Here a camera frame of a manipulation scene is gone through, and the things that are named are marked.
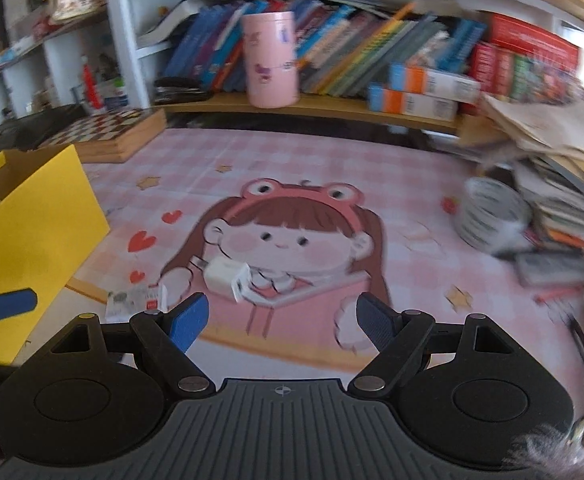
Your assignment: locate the pink printed cylinder container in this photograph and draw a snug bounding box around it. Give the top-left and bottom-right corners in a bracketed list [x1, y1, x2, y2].
[240, 10, 301, 110]

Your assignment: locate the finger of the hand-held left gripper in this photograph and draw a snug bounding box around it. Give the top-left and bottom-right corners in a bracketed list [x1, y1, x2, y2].
[0, 287, 39, 334]

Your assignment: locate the white printed tape roll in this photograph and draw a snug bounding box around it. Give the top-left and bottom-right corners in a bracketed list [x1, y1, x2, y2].
[454, 177, 533, 254]

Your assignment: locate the grey pencil case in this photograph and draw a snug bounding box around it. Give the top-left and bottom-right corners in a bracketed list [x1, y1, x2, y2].
[514, 252, 584, 289]

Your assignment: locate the orange blue white carton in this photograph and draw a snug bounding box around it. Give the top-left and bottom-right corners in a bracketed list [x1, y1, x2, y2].
[389, 62, 482, 104]
[368, 84, 461, 121]

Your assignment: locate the row of shelf books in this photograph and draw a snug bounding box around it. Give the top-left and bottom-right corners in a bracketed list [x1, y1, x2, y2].
[164, 0, 488, 99]

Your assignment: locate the black stapler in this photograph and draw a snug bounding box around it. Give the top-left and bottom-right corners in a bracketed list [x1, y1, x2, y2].
[152, 76, 213, 106]

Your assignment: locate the red hardcover book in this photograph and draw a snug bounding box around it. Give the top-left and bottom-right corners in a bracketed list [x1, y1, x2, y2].
[464, 42, 516, 114]

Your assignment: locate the white charger cube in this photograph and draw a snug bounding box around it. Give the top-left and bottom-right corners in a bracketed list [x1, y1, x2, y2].
[189, 254, 253, 305]

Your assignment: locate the small white red packet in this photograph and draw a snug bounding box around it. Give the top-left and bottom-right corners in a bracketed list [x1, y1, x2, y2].
[105, 283, 167, 324]

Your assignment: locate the pile of papers and books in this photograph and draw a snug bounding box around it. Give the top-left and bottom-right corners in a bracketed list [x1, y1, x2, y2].
[459, 87, 584, 281]

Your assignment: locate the black electronic keyboard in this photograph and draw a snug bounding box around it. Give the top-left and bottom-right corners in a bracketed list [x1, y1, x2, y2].
[0, 104, 88, 161]

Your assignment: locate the white bookshelf frame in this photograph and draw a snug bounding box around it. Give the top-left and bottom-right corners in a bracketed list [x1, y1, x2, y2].
[0, 0, 584, 136]

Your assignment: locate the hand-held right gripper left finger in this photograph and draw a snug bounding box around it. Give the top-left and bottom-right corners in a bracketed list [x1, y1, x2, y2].
[47, 291, 216, 397]

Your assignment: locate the thick red dictionary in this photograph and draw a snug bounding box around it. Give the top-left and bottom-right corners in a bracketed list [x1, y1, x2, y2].
[486, 13, 581, 69]

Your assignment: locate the pink checkered cloth desktop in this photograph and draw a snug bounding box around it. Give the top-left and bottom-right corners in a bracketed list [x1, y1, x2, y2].
[0, 125, 584, 461]

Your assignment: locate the yellow cardboard box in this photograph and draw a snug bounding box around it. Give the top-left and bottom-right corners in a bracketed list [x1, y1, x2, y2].
[0, 144, 111, 366]

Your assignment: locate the thick white-paged book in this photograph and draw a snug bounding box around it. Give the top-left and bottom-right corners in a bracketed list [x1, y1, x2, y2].
[136, 0, 208, 49]

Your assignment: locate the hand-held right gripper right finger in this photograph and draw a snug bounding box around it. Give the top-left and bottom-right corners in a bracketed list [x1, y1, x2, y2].
[347, 291, 516, 397]

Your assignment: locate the red tassel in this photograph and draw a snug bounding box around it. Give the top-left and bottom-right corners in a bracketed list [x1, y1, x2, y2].
[80, 62, 106, 114]

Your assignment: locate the wooden chessboard box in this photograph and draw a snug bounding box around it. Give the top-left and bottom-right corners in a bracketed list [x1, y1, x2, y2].
[36, 107, 168, 164]

